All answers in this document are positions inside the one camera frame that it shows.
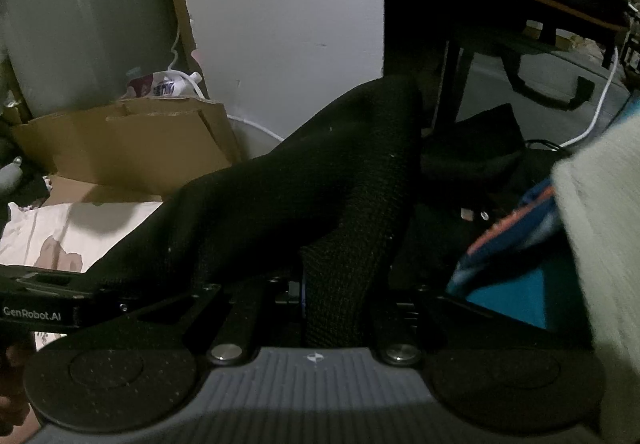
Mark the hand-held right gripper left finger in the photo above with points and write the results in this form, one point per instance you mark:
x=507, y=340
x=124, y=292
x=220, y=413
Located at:
x=250, y=314

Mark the brown cardboard sheet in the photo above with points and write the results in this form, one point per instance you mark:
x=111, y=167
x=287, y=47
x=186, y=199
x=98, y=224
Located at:
x=125, y=149

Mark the white cartoon print bedsheet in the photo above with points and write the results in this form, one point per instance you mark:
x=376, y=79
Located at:
x=50, y=234

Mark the large grey panel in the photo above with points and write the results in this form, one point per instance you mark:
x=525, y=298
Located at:
x=90, y=24

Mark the person's left hand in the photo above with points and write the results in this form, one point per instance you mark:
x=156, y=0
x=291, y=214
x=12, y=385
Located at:
x=10, y=384

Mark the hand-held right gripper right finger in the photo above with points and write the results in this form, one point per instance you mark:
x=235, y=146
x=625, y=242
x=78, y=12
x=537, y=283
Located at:
x=395, y=324

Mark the teal patterned cloth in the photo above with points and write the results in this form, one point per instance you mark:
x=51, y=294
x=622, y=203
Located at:
x=515, y=294

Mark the black knit garment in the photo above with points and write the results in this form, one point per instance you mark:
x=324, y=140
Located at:
x=300, y=174

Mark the printed plastic packet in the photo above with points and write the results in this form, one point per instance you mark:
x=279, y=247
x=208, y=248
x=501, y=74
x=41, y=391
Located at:
x=165, y=87

